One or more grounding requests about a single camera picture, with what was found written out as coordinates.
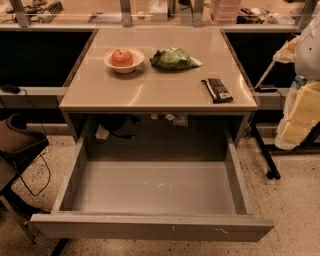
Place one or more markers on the green chip bag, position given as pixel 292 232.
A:
pixel 174 59

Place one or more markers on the black snack bar wrapper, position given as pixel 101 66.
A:
pixel 217 90

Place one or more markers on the black device on left shelf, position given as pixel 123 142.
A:
pixel 10 89

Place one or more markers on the red apple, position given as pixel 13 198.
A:
pixel 121 58

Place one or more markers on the beige top cabinet table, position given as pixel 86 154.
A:
pixel 97 89

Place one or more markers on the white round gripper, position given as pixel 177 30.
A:
pixel 309 55

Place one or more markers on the white bowl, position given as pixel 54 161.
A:
pixel 138 58

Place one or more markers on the pink plastic storage box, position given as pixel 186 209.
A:
pixel 224 11

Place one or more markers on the open grey drawer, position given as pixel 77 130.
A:
pixel 160 200

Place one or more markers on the white stick with black tip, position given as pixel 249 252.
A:
pixel 264 75

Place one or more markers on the black brown office chair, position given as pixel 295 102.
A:
pixel 19 147

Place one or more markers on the black table leg with caster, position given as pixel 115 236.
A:
pixel 272 172

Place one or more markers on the plastic water bottle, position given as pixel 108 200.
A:
pixel 298 82

